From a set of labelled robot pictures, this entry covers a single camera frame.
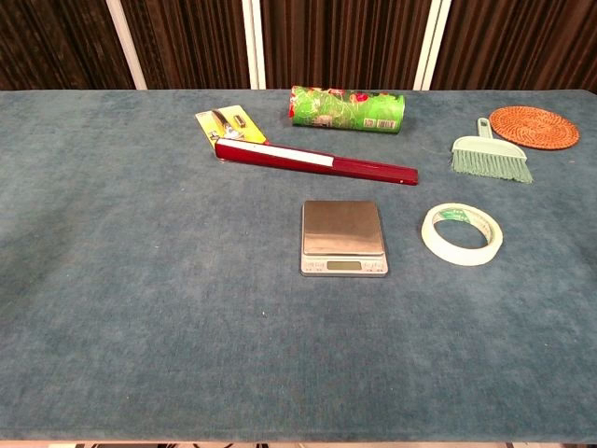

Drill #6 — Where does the silver digital kitchen scale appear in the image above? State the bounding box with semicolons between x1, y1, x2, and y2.
299;200;390;278

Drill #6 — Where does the brown ribbed partition panel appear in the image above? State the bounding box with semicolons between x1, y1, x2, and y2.
0;0;136;91
258;0;433;91
119;0;252;91
431;0;597;92

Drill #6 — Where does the white masking tape roll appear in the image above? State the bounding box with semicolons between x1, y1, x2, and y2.
421;202;505;268

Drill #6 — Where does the white partition frame post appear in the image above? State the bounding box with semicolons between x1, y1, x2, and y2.
412;0;452;91
105;0;148;91
241;0;267;91

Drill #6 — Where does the mint green hand brush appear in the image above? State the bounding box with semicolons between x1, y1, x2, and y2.
450;117;535;185

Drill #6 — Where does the dark red folded fan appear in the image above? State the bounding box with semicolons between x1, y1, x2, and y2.
214;137;420;187

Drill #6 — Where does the green floral cylinder can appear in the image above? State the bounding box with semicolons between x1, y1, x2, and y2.
289;85;407;134

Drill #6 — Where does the round woven rattan coaster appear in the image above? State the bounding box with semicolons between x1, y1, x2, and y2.
488;105;581;151

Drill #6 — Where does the yellow blister pack tool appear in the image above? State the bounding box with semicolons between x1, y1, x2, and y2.
194;105;271;151

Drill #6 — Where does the blue velvet table cloth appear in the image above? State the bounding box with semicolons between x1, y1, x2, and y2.
0;89;597;443

